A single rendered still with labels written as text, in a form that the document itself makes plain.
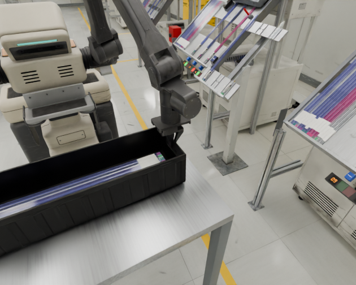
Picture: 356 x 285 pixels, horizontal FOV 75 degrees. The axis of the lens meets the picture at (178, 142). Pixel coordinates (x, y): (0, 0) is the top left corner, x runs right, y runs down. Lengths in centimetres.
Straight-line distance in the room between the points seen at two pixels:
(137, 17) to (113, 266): 57
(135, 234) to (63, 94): 66
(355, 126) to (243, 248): 89
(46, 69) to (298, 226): 164
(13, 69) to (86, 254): 70
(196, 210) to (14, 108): 105
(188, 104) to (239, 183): 137
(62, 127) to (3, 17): 47
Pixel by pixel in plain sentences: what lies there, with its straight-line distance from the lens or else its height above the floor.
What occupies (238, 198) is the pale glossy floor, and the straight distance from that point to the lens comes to 177.
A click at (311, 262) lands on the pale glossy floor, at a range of 167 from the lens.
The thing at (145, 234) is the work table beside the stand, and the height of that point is 80.
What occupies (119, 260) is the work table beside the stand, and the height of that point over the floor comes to 80.
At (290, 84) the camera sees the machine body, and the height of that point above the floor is 44.
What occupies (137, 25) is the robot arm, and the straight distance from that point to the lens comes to 60.
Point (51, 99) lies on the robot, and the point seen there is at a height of 91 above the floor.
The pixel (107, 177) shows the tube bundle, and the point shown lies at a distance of 72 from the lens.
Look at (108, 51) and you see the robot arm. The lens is 95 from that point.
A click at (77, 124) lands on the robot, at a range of 119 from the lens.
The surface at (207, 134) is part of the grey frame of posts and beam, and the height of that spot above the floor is 15.
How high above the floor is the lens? 135
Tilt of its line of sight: 38 degrees down
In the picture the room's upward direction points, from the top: straight up
